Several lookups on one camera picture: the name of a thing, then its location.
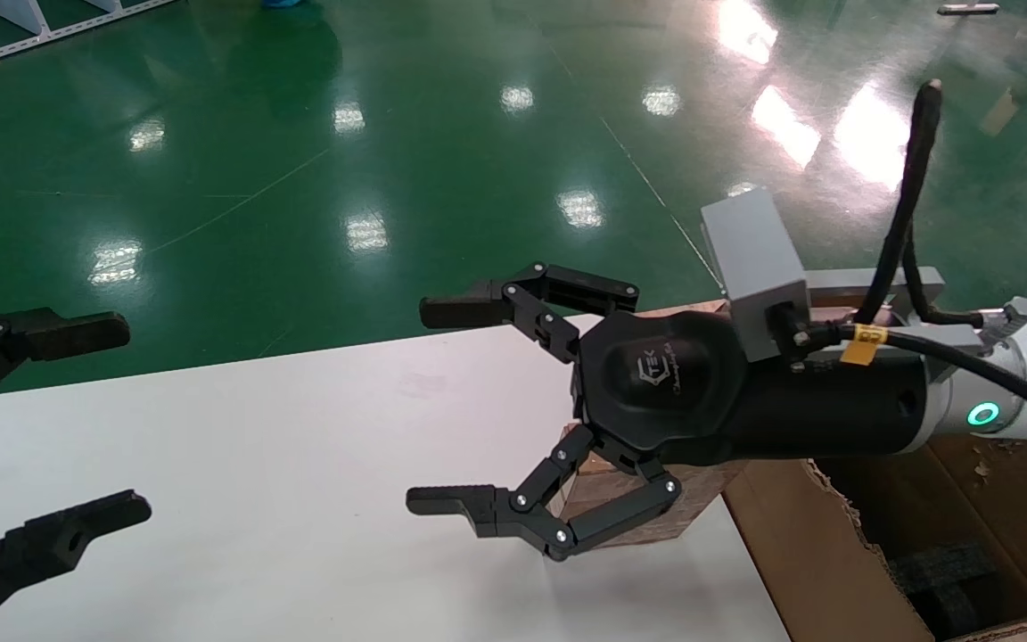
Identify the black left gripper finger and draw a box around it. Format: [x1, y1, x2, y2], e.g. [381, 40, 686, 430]
[0, 306, 131, 424]
[0, 489, 152, 641]

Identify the white metal rack frame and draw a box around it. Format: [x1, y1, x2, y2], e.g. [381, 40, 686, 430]
[0, 0, 180, 77]

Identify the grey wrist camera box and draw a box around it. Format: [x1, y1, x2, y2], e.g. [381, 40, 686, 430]
[701, 185, 947, 365]

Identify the big torn cardboard box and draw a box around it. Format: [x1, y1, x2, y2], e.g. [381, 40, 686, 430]
[719, 303, 1027, 642]

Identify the braided black cable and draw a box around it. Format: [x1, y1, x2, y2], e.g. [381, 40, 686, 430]
[852, 78, 985, 327]

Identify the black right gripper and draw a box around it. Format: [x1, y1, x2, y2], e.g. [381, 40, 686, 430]
[405, 261, 930, 563]

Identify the smooth black cable yellow tag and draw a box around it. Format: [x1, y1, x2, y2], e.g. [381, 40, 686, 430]
[781, 308, 1027, 440]

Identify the black foam block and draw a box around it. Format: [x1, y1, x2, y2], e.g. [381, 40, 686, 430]
[888, 539, 1014, 638]

